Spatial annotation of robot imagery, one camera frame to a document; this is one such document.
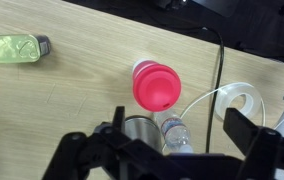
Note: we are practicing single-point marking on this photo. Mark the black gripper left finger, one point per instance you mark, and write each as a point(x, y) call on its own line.
point(108, 156)

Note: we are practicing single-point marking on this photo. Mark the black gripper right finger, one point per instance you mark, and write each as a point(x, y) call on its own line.
point(268, 153)

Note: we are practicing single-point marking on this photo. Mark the red plastic cup lid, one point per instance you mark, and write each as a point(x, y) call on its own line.
point(157, 88)

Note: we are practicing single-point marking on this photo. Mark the white cup with red sleeve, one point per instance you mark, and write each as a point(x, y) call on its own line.
point(140, 65)

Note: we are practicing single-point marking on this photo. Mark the stainless steel electric kettle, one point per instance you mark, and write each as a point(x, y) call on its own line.
point(142, 130)

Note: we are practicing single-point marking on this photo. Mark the clear tape roll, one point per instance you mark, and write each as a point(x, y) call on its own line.
point(222, 103)

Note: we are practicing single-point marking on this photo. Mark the clear plastic water bottle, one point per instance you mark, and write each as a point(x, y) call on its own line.
point(175, 131)

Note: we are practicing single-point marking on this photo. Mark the Spam meat can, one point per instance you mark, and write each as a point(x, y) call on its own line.
point(13, 48)

